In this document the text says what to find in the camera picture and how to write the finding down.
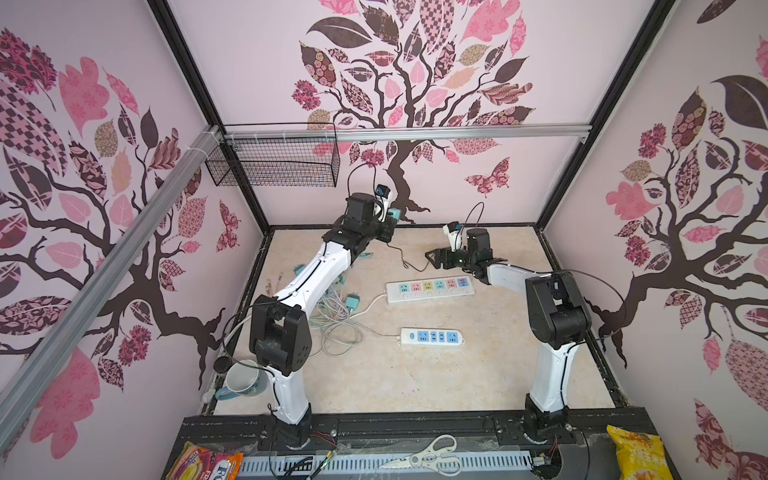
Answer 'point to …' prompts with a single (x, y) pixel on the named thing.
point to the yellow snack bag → (640, 456)
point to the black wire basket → (304, 154)
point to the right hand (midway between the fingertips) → (437, 247)
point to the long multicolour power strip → (402, 291)
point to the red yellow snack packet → (200, 463)
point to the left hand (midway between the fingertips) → (390, 221)
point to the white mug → (247, 378)
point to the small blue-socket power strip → (431, 337)
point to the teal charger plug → (396, 213)
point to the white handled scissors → (439, 456)
